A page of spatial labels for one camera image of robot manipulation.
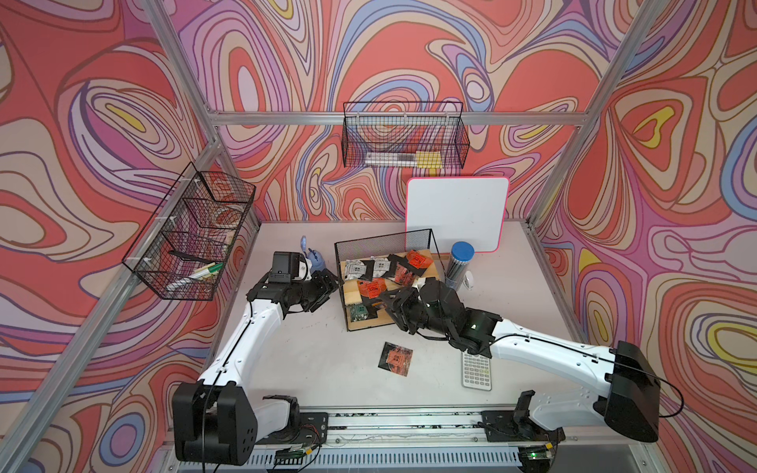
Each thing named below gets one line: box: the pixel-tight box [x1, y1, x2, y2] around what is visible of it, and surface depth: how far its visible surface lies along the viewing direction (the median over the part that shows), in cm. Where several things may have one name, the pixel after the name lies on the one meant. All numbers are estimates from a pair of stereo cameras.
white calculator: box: [461, 350, 492, 392], surface depth 83 cm
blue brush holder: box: [300, 234, 326, 273], surface depth 100 cm
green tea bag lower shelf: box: [349, 304, 369, 323], surface depth 94 cm
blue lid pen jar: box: [445, 241, 476, 291], surface depth 88 cm
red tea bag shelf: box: [405, 249, 434, 270], surface depth 88 cm
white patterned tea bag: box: [344, 259, 367, 280], surface depth 86 cm
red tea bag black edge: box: [377, 340, 413, 378], surface depth 86 cm
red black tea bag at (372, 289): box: [356, 277, 388, 299], surface depth 83 cm
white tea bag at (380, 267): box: [372, 257, 392, 278], surface depth 86 cm
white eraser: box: [463, 270, 475, 291], surface depth 101 cm
